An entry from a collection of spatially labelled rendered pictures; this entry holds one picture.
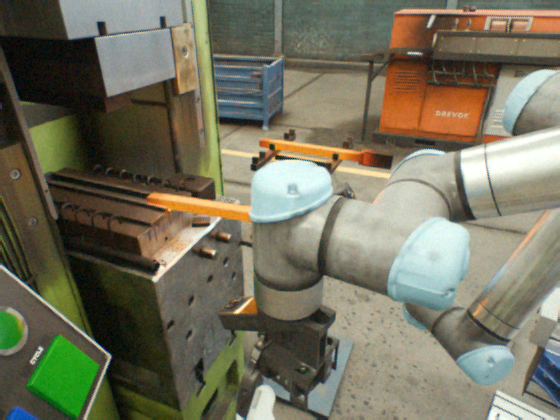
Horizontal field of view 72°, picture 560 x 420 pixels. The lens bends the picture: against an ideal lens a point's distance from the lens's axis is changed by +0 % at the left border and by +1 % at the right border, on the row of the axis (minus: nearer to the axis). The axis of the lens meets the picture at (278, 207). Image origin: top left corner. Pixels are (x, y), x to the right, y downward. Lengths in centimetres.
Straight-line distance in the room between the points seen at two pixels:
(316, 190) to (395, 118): 402
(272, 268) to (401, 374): 154
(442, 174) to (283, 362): 26
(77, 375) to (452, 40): 383
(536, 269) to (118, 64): 75
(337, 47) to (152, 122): 747
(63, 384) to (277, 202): 37
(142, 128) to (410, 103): 340
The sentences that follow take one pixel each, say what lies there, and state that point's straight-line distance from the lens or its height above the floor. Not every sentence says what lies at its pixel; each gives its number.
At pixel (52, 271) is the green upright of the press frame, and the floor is 92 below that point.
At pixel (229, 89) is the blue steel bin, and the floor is 43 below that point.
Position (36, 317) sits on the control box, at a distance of 59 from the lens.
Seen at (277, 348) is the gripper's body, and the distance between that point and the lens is 47.
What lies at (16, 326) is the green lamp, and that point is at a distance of 57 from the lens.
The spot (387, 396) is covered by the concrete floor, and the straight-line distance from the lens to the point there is 179.
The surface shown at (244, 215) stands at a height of 102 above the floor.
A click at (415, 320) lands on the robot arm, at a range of 82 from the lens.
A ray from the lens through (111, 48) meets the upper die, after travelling 76.
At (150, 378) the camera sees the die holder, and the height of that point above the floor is 53.
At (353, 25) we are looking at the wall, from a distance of 840.
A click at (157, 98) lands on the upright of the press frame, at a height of 117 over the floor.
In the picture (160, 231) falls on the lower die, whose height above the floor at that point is 95.
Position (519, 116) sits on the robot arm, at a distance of 77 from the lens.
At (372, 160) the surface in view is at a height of 99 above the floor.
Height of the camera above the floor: 143
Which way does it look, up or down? 29 degrees down
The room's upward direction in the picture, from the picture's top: straight up
